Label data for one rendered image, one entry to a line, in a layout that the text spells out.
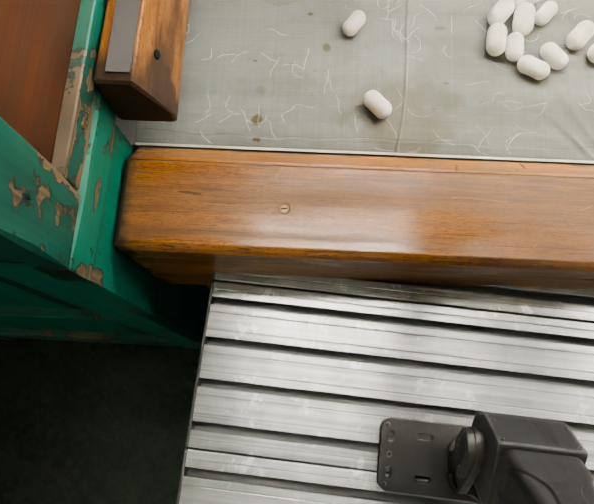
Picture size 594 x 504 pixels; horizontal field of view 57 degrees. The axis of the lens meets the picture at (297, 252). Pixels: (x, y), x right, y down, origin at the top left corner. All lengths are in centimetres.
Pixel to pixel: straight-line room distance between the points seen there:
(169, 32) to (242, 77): 10
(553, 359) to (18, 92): 56
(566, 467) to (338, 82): 42
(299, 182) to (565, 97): 31
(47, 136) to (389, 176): 31
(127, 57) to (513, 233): 39
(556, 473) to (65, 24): 51
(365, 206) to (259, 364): 21
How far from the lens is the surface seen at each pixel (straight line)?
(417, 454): 60
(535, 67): 66
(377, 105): 59
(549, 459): 47
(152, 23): 55
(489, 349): 63
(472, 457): 48
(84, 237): 50
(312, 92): 62
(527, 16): 69
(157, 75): 54
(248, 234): 53
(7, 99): 43
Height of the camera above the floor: 127
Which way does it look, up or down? 75 degrees down
